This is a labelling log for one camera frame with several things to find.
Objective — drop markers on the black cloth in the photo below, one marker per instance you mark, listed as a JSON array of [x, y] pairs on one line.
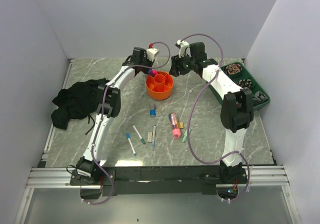
[[77, 102]]

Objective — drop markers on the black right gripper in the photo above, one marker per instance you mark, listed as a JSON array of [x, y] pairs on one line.
[[176, 61]]

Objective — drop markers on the small yellow eraser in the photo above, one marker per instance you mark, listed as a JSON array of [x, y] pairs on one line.
[[181, 125]]

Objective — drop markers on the white green marker pen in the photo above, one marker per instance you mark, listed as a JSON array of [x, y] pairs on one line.
[[139, 134]]

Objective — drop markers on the green compartment tray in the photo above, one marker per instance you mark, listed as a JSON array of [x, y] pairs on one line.
[[232, 78]]

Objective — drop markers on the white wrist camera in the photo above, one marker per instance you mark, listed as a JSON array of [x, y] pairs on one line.
[[152, 52], [182, 45]]

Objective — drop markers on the black base bar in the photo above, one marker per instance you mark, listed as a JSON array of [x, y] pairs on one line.
[[129, 180]]

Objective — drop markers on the grey black clips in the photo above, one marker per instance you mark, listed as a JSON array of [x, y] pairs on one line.
[[259, 97]]

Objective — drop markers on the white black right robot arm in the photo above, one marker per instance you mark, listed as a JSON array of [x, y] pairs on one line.
[[237, 110]]

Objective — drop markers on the beige eraser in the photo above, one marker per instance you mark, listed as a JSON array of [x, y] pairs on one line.
[[149, 136]]

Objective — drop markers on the orange round desk organizer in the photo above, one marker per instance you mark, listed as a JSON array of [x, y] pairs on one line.
[[160, 86]]

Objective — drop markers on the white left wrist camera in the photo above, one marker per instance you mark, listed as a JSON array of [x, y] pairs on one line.
[[152, 52]]

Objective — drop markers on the aluminium rail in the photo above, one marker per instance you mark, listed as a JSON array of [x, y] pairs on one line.
[[41, 178]]

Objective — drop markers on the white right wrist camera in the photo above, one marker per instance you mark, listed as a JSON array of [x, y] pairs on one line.
[[182, 45]]

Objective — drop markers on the pink black rolled ribbon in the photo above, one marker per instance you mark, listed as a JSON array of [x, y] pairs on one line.
[[233, 69]]

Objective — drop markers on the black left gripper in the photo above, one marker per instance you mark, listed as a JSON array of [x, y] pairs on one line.
[[150, 63]]

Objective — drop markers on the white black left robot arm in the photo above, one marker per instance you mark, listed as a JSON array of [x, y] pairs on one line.
[[89, 169]]

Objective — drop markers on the beige black rolled ribbon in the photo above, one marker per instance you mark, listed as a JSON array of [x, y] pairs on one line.
[[245, 83]]

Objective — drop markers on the mint green highlighter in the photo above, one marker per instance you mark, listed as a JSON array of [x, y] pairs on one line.
[[185, 135]]

